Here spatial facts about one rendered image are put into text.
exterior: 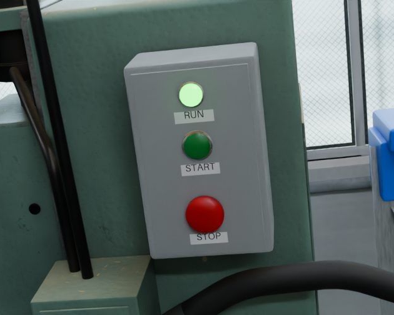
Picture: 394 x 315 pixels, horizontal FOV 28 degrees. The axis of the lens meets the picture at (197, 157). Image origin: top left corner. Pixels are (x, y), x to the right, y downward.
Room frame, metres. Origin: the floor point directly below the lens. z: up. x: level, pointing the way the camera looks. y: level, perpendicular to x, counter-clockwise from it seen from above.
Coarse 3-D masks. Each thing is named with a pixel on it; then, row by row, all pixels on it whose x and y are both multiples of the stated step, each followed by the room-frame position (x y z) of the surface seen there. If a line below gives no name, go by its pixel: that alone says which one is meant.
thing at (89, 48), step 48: (96, 0) 0.71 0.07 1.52; (144, 0) 0.65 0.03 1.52; (192, 0) 0.64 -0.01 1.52; (240, 0) 0.63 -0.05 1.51; (288, 0) 0.63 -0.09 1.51; (48, 48) 0.65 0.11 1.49; (96, 48) 0.65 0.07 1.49; (144, 48) 0.64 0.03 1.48; (288, 48) 0.63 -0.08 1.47; (96, 96) 0.65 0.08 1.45; (288, 96) 0.63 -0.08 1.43; (96, 144) 0.65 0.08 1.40; (288, 144) 0.63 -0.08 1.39; (96, 192) 0.65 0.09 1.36; (288, 192) 0.63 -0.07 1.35; (96, 240) 0.65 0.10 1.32; (144, 240) 0.64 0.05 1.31; (288, 240) 0.63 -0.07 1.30; (192, 288) 0.64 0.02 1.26
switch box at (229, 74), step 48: (192, 48) 0.63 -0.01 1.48; (240, 48) 0.60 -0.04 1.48; (144, 96) 0.58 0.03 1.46; (240, 96) 0.57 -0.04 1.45; (144, 144) 0.58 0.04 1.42; (240, 144) 0.57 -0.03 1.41; (144, 192) 0.58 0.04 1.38; (192, 192) 0.58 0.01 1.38; (240, 192) 0.57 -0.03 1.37; (240, 240) 0.57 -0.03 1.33
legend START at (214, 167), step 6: (216, 162) 0.57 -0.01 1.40; (186, 168) 0.58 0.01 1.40; (192, 168) 0.57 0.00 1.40; (198, 168) 0.57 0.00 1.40; (204, 168) 0.57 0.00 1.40; (210, 168) 0.57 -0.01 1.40; (216, 168) 0.57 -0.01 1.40; (186, 174) 0.58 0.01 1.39; (192, 174) 0.57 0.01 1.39; (198, 174) 0.57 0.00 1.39
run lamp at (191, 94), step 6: (186, 84) 0.57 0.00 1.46; (192, 84) 0.57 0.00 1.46; (198, 84) 0.57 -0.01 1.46; (180, 90) 0.57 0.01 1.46; (186, 90) 0.57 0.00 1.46; (192, 90) 0.57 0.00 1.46; (198, 90) 0.57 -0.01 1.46; (180, 96) 0.57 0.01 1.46; (186, 96) 0.57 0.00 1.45; (192, 96) 0.57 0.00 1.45; (198, 96) 0.57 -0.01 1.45; (204, 96) 0.57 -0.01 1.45; (186, 102) 0.57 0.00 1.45; (192, 102) 0.57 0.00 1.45; (198, 102) 0.57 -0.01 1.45
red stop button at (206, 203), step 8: (192, 200) 0.57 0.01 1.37; (200, 200) 0.57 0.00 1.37; (208, 200) 0.57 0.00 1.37; (216, 200) 0.57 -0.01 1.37; (192, 208) 0.57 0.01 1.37; (200, 208) 0.56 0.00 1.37; (208, 208) 0.56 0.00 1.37; (216, 208) 0.56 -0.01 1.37; (192, 216) 0.57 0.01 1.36; (200, 216) 0.56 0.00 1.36; (208, 216) 0.56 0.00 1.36; (216, 216) 0.56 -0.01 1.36; (224, 216) 0.57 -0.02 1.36; (192, 224) 0.57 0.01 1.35; (200, 224) 0.56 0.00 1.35; (208, 224) 0.56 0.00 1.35; (216, 224) 0.56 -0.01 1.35; (208, 232) 0.57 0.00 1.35
